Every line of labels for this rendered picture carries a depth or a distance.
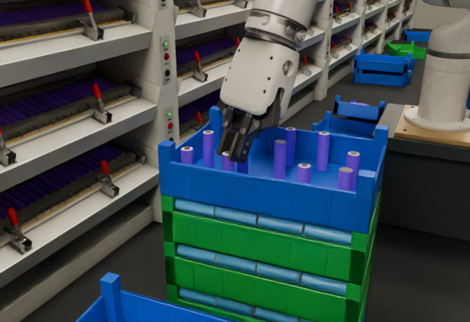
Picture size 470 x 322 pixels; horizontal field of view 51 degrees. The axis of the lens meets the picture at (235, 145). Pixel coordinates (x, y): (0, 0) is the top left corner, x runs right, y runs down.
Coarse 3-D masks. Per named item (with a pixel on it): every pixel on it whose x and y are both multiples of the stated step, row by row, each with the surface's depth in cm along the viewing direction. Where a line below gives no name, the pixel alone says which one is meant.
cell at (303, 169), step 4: (300, 164) 66; (304, 164) 65; (308, 164) 66; (300, 168) 65; (304, 168) 65; (308, 168) 65; (300, 172) 65; (304, 172) 65; (308, 172) 65; (300, 176) 65; (304, 176) 65; (308, 176) 65; (300, 180) 66; (304, 180) 65; (308, 180) 66
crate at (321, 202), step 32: (224, 128) 87; (384, 128) 75; (160, 160) 70; (256, 160) 83; (384, 160) 76; (160, 192) 72; (192, 192) 70; (224, 192) 68; (256, 192) 66; (288, 192) 64; (320, 192) 62; (352, 192) 61; (320, 224) 64; (352, 224) 62
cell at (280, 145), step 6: (276, 144) 73; (282, 144) 72; (276, 150) 73; (282, 150) 73; (276, 156) 73; (282, 156) 73; (276, 162) 74; (282, 162) 73; (276, 168) 74; (282, 168) 74; (276, 174) 74; (282, 174) 74
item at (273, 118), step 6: (276, 96) 66; (276, 102) 66; (270, 108) 65; (276, 108) 65; (270, 114) 65; (276, 114) 65; (264, 120) 66; (270, 120) 65; (276, 120) 65; (264, 126) 66; (270, 126) 65; (276, 126) 65
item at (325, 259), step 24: (168, 216) 73; (192, 216) 71; (168, 240) 75; (192, 240) 73; (216, 240) 71; (240, 240) 70; (264, 240) 68; (288, 240) 67; (312, 240) 65; (360, 240) 63; (288, 264) 68; (312, 264) 67; (336, 264) 65; (360, 264) 64
